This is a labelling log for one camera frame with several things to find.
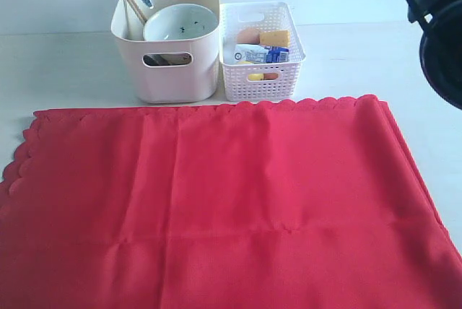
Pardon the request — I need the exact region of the yellow lemon with sticker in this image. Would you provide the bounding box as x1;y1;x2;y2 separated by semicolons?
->
237;61;264;82

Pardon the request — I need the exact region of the orange fried nugget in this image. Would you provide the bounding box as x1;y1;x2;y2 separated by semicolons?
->
263;73;279;80

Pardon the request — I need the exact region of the small milk carton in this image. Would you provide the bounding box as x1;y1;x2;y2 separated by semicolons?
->
233;44;289;64

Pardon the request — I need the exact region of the brown egg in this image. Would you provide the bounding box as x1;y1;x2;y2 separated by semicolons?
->
236;27;261;45

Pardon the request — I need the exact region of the red scalloped table cloth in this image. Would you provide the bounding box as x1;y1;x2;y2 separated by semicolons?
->
1;95;461;308

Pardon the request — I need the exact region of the yellow cheese wedge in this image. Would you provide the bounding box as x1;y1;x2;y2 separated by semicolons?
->
259;30;291;48

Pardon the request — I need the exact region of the stainless steel cup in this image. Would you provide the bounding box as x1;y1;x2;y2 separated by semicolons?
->
143;54;170;66

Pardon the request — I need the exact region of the pale green ceramic bowl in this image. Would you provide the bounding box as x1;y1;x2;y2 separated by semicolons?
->
143;4;219;41

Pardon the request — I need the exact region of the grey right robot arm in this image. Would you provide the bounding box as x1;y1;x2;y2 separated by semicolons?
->
415;0;461;109

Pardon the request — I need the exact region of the cream plastic tub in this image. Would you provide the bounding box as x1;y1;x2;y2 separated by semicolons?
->
111;0;220;103

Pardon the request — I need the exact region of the white perforated plastic basket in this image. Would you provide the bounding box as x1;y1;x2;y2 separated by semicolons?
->
219;1;306;102

